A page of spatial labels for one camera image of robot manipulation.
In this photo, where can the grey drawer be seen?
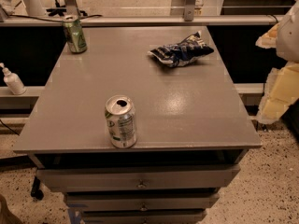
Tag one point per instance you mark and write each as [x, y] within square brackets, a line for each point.
[142, 201]
[148, 217]
[139, 178]

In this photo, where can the metal frame post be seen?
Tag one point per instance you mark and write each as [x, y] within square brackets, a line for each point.
[189, 7]

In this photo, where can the bottom grey drawer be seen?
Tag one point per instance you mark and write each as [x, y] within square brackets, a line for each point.
[148, 217]

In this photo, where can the blue chip bag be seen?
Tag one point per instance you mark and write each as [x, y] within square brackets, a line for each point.
[183, 53]

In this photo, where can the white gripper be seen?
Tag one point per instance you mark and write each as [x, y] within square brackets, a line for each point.
[289, 37]

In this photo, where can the middle grey drawer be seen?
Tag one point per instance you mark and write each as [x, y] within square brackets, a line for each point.
[142, 201]

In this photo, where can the silver soda can near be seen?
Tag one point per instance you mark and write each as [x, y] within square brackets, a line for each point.
[120, 117]

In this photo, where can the grey drawer cabinet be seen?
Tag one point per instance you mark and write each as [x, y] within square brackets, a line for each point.
[184, 116]

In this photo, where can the top grey drawer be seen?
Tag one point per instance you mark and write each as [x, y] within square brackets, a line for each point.
[139, 178]

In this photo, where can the black caster wheel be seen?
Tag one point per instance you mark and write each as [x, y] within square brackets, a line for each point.
[36, 192]

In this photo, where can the green soda can far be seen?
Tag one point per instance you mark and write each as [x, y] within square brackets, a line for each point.
[74, 34]

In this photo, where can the white pump bottle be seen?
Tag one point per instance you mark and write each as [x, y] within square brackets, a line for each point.
[13, 81]

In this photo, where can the black office chair base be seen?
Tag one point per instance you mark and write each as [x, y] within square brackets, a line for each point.
[69, 7]

